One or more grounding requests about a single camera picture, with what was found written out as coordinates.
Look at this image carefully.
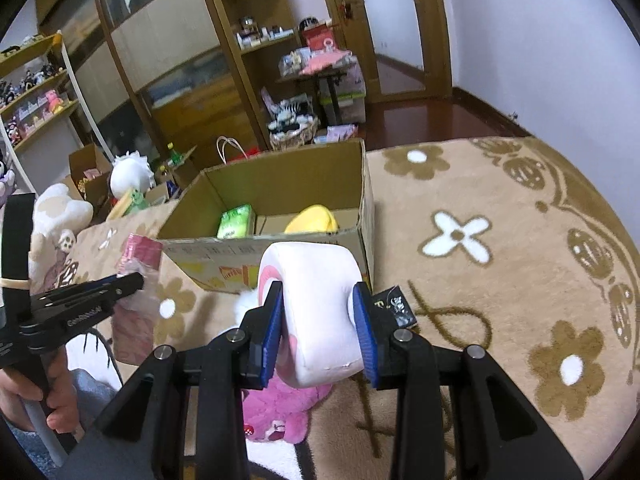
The green tissue pack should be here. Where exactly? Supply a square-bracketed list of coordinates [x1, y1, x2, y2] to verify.
[216, 203, 256, 239]

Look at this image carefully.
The white brown cow plush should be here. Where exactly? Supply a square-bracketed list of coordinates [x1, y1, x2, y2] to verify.
[30, 182, 94, 281]

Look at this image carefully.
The pink cloth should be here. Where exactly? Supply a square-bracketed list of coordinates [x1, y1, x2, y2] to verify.
[300, 50, 351, 77]

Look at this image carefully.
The green frog plush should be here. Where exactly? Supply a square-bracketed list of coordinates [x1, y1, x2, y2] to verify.
[107, 186, 151, 221]

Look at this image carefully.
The small black packet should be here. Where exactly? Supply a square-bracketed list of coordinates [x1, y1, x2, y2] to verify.
[372, 284, 418, 331]

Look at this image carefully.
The wall shelf unit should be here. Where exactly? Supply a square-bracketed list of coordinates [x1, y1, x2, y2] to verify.
[0, 30, 81, 153]

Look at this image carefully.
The wooden wardrobe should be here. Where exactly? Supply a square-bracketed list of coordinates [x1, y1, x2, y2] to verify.
[37, 0, 273, 176]

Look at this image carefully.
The white-haired plush doll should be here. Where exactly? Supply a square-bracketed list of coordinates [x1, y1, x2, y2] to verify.
[109, 151, 155, 198]

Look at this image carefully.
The red box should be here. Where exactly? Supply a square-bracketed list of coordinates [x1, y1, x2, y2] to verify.
[303, 26, 335, 51]

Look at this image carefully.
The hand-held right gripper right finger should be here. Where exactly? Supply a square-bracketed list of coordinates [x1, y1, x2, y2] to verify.
[350, 282, 586, 480]

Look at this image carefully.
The wooden corner shelf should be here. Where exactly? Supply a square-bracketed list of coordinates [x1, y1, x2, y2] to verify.
[200, 0, 306, 151]

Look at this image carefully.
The cardboard box with trinkets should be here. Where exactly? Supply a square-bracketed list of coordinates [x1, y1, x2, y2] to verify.
[67, 143, 113, 211]

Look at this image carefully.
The yellow plush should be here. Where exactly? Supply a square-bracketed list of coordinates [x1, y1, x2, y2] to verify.
[284, 204, 339, 235]

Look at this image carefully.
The wicker basket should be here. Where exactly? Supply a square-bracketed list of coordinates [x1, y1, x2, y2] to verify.
[268, 115, 320, 151]

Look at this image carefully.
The red gift bag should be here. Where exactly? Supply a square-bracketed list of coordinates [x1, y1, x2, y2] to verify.
[216, 136, 261, 165]

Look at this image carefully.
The pink plush bear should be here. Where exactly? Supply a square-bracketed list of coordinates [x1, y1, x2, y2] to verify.
[241, 377, 333, 445]

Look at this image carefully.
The small folding table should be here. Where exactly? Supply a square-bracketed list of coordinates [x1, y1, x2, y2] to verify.
[276, 67, 361, 126]

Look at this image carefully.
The white fluffy plush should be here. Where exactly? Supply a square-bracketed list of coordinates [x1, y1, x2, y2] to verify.
[220, 287, 263, 341]

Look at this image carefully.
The row of small figurines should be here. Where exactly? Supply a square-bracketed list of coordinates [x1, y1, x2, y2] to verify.
[0, 57, 71, 141]

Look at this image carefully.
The pink packet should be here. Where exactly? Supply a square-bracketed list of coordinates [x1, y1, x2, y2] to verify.
[111, 234, 165, 366]

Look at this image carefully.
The large cardboard box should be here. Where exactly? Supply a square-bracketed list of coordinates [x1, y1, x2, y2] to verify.
[156, 137, 376, 295]

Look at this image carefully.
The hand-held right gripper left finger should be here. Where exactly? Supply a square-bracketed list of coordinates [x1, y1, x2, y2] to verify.
[60, 281, 286, 480]

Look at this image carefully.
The person's left hand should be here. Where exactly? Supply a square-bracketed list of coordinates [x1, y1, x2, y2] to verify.
[0, 350, 81, 433]

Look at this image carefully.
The white pink plush roll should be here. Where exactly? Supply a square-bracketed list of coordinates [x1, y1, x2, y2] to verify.
[257, 241, 363, 389]

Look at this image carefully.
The wooden door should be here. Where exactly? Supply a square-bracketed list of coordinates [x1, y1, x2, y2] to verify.
[320, 0, 453, 101]

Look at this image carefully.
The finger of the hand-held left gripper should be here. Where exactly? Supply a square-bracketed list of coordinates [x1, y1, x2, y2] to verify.
[30, 272, 146, 333]

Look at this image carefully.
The clear storage box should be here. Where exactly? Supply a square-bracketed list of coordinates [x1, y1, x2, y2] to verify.
[320, 80, 368, 126]

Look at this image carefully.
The person's grey clothing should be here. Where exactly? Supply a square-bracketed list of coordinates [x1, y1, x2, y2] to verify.
[10, 375, 123, 480]

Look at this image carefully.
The cardboard box with bottles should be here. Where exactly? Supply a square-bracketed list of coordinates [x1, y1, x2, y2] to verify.
[155, 146, 198, 196]

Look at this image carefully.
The beige floral blanket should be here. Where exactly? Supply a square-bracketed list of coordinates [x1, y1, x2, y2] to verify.
[30, 135, 640, 480]

